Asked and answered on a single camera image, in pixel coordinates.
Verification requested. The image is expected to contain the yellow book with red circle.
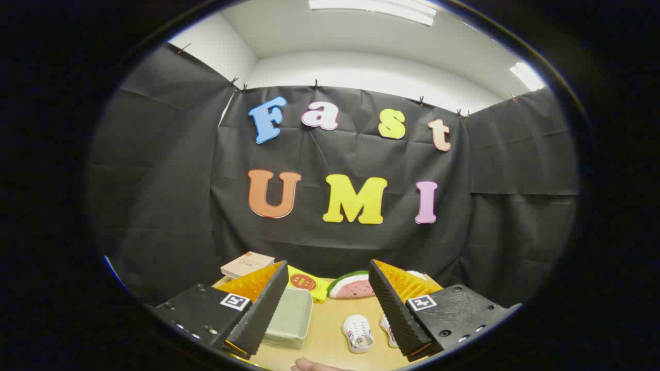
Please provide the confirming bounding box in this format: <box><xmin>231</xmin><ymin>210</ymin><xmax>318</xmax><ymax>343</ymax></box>
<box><xmin>287</xmin><ymin>265</ymin><xmax>336</xmax><ymax>303</ymax></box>

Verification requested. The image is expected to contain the small ceiling light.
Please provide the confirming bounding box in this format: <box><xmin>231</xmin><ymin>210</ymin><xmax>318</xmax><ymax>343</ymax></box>
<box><xmin>509</xmin><ymin>61</ymin><xmax>547</xmax><ymax>92</ymax></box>

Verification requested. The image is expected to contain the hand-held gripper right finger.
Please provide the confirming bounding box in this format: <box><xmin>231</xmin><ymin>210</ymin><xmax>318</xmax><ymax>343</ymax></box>
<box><xmin>368</xmin><ymin>259</ymin><xmax>522</xmax><ymax>362</ymax></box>

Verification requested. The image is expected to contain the beige book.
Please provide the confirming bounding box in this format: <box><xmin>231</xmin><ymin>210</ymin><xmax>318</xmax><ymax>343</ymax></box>
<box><xmin>221</xmin><ymin>251</ymin><xmax>275</xmax><ymax>279</ymax></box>

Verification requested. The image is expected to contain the watermelon slice plush toy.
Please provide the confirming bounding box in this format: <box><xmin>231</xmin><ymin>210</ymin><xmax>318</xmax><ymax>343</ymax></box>
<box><xmin>327</xmin><ymin>271</ymin><xmax>376</xmax><ymax>299</ymax></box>

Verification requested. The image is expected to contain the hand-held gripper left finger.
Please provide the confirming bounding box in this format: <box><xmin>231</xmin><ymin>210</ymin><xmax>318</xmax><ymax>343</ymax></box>
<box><xmin>153</xmin><ymin>260</ymin><xmax>289</xmax><ymax>360</ymax></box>

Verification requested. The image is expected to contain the long ceiling light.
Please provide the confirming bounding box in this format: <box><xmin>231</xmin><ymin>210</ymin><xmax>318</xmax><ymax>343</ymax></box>
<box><xmin>308</xmin><ymin>0</ymin><xmax>437</xmax><ymax>27</ymax></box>

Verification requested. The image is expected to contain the white canvas shoe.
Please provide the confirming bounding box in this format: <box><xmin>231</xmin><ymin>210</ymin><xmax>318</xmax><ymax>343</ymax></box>
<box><xmin>379</xmin><ymin>314</ymin><xmax>399</xmax><ymax>349</ymax></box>
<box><xmin>342</xmin><ymin>315</ymin><xmax>375</xmax><ymax>354</ymax></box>

